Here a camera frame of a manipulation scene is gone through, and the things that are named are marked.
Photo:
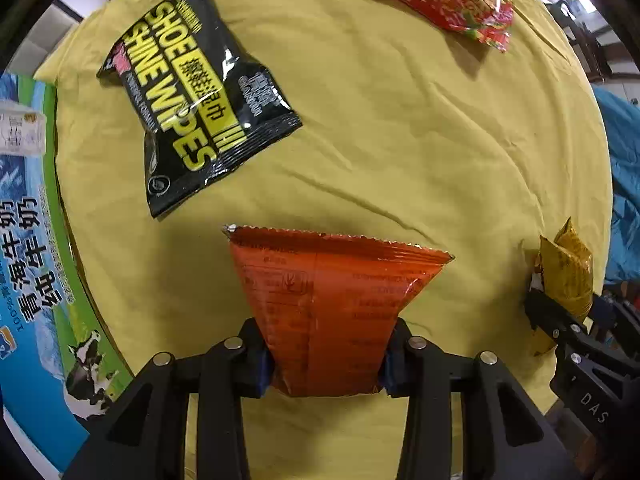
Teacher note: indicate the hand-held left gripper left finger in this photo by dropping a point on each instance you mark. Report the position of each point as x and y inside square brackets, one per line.
[259, 369]

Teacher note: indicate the orange snack packet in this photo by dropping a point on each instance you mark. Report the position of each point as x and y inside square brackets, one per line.
[330, 310]

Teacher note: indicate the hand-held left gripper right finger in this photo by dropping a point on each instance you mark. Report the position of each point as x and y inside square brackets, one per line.
[391, 371]

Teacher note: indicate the yellow tablecloth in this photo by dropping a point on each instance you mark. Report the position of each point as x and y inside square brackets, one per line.
[375, 160]

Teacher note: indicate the yellow snack packet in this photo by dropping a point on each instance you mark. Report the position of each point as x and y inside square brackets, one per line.
[567, 270]

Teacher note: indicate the dark wooden chair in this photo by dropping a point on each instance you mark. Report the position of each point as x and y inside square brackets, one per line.
[580, 30]

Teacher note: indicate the blue green milk carton box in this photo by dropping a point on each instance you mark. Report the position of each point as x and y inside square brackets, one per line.
[35, 280]

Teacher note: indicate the black wipes packet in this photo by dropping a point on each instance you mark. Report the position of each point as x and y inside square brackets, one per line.
[195, 105]

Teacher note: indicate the blue cloth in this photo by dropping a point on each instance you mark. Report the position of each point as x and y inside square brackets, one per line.
[622, 185]

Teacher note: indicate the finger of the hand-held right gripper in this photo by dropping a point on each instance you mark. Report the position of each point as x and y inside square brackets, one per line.
[550, 316]

